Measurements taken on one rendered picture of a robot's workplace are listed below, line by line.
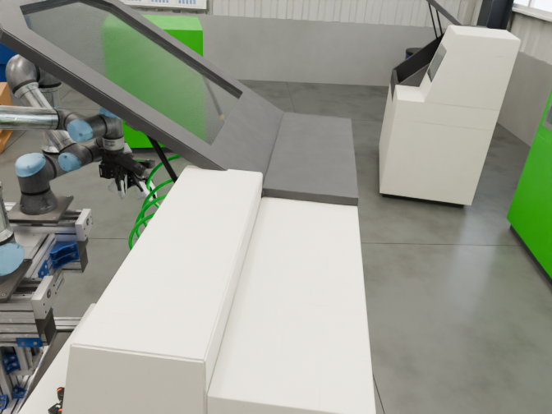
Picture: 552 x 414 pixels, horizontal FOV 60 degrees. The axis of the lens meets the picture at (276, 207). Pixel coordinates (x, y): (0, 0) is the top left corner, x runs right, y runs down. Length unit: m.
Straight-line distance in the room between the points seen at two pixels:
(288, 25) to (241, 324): 7.43
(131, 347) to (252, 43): 7.58
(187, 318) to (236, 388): 0.14
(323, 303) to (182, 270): 0.30
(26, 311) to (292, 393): 1.26
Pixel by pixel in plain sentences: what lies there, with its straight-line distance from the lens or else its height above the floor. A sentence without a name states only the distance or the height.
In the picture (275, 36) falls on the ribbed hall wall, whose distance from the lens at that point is 8.21.
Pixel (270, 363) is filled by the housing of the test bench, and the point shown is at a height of 1.47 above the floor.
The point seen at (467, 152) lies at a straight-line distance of 4.57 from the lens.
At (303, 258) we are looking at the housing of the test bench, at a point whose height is 1.47.
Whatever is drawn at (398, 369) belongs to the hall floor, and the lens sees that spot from 2.99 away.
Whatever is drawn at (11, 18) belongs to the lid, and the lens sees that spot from 1.54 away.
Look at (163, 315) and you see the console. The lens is 0.87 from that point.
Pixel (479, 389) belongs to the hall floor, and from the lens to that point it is 3.07.
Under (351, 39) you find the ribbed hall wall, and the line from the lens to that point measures 8.38.
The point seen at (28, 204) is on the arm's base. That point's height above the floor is 1.08.
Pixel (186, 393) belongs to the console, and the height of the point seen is 1.47.
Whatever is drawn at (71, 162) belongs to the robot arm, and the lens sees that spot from 1.96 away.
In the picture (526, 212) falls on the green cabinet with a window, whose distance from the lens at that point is 4.40.
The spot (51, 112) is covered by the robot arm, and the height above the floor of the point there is 1.57.
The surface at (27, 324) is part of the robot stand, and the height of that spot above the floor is 0.87.
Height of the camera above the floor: 2.13
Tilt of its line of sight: 30 degrees down
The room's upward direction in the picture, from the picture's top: 4 degrees clockwise
